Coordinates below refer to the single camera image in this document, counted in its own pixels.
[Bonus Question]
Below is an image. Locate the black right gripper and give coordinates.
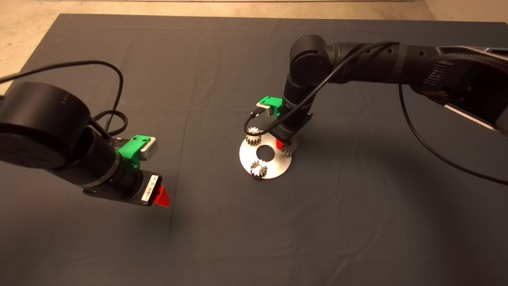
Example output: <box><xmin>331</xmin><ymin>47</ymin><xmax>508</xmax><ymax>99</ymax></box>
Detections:
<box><xmin>272</xmin><ymin>109</ymin><xmax>314</xmax><ymax>151</ymax></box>

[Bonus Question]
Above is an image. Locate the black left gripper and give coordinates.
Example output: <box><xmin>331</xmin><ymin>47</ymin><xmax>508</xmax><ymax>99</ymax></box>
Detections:
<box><xmin>83</xmin><ymin>170</ymin><xmax>171</xmax><ymax>208</ymax></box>

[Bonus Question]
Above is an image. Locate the round metal carrier plate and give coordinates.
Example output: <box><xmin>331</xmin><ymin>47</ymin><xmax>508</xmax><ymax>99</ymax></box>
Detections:
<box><xmin>239</xmin><ymin>134</ymin><xmax>292</xmax><ymax>180</ymax></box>

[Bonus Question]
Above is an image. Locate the dark grey table cloth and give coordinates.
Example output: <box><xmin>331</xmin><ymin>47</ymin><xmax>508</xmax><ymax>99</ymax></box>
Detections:
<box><xmin>0</xmin><ymin>15</ymin><xmax>508</xmax><ymax>286</ymax></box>

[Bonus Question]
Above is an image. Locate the green right camera mount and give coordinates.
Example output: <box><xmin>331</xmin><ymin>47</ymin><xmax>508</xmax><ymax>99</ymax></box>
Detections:
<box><xmin>259</xmin><ymin>97</ymin><xmax>284</xmax><ymax>118</ymax></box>

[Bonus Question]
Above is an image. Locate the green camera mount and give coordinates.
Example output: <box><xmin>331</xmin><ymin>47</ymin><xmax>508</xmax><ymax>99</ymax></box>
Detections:
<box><xmin>259</xmin><ymin>97</ymin><xmax>284</xmax><ymax>118</ymax></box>
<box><xmin>118</xmin><ymin>135</ymin><xmax>151</xmax><ymax>169</ymax></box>

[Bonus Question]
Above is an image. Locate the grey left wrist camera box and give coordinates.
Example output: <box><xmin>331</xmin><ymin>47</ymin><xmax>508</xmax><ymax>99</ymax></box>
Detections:
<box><xmin>141</xmin><ymin>138</ymin><xmax>158</xmax><ymax>161</ymax></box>

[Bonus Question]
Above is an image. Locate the green left camera mount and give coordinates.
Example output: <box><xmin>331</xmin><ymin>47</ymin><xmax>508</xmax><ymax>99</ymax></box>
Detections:
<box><xmin>118</xmin><ymin>135</ymin><xmax>151</xmax><ymax>169</ymax></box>

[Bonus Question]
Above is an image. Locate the thin black left camera cable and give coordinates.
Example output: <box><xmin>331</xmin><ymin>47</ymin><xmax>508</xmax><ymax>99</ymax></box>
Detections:
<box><xmin>0</xmin><ymin>60</ymin><xmax>129</xmax><ymax>137</ymax></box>

